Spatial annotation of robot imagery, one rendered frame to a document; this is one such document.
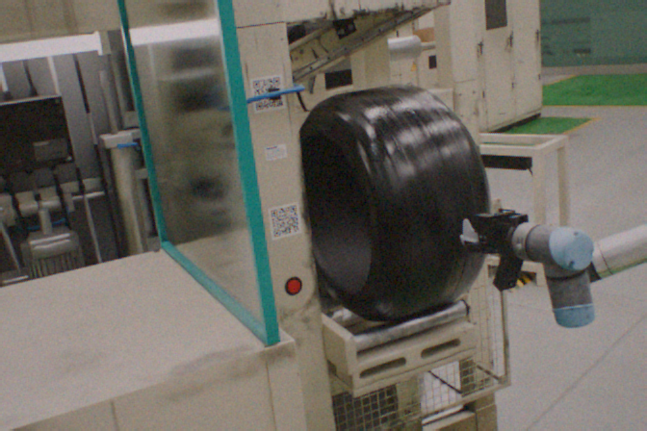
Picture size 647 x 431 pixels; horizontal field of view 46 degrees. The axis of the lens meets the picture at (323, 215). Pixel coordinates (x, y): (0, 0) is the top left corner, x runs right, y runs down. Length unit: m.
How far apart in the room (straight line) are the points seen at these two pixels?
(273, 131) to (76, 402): 0.89
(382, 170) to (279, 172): 0.23
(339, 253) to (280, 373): 1.15
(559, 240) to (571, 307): 0.13
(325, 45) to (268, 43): 0.52
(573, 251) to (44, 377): 0.90
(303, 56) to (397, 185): 0.63
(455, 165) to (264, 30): 0.51
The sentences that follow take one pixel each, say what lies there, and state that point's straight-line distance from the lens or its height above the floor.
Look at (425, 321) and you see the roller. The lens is 1.89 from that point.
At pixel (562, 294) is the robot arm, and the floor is 1.12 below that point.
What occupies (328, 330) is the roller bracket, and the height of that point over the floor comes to 0.94.
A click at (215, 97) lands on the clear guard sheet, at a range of 0.98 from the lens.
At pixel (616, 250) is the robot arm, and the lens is 1.59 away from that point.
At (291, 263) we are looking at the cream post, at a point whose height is 1.12.
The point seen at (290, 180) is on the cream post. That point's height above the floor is 1.31.
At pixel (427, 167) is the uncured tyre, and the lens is 1.67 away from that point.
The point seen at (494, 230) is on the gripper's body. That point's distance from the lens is 1.58.
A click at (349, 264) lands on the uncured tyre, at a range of 2.13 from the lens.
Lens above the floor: 1.69
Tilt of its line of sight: 16 degrees down
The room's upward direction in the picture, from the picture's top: 7 degrees counter-clockwise
